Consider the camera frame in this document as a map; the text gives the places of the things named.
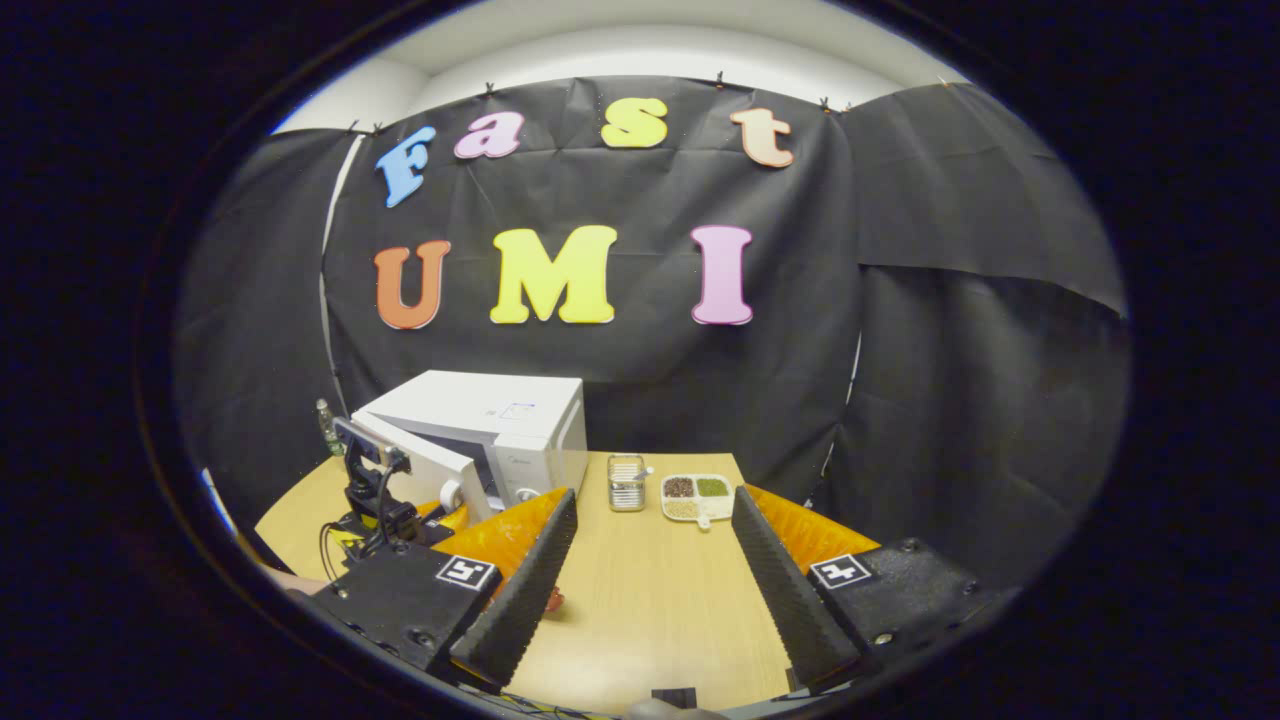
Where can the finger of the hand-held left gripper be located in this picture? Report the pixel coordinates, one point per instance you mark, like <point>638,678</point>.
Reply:
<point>452,518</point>

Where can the white divided tray of grains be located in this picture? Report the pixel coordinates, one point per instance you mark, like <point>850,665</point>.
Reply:
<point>697,495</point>

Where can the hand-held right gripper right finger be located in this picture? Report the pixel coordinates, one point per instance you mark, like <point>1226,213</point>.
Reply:
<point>790,590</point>

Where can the white microwave oven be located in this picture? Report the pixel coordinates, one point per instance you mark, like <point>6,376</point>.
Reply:
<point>480,410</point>

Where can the clear plastic water bottle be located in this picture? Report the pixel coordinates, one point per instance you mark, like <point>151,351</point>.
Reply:
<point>328,430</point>

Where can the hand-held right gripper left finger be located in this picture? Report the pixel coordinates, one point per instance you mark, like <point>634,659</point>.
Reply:
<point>520,590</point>

